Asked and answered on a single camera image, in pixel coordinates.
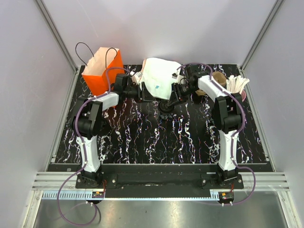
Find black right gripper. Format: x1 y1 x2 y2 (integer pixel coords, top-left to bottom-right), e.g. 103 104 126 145
167 83 198 107

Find black printed paper cup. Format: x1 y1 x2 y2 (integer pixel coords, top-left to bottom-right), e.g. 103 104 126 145
158 100 174 120

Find orange paper bag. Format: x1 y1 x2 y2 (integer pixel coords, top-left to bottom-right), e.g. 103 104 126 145
82 47 124 96

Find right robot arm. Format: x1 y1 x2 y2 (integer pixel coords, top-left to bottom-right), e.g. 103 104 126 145
158 63 245 188

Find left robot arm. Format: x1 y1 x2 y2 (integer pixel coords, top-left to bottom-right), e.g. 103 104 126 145
71 74 154 188

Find white folded towel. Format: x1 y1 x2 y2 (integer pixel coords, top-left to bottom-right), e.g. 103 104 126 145
138 57 181 100

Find white wooden stir sticks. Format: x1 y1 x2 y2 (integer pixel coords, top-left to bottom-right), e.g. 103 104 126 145
226 75 250 94

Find pink cup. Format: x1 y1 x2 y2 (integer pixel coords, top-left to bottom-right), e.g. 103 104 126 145
240 90 247 102

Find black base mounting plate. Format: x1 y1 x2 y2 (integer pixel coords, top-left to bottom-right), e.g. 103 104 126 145
76 164 244 200

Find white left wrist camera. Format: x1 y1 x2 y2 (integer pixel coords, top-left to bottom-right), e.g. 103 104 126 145
131 71 143 85

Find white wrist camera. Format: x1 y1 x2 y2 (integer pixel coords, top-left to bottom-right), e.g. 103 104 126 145
131 71 143 85
172 72 185 84

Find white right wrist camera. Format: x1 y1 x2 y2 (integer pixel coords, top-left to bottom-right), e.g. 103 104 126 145
172 72 185 84

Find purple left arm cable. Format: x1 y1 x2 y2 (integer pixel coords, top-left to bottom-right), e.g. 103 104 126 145
56 67 133 226

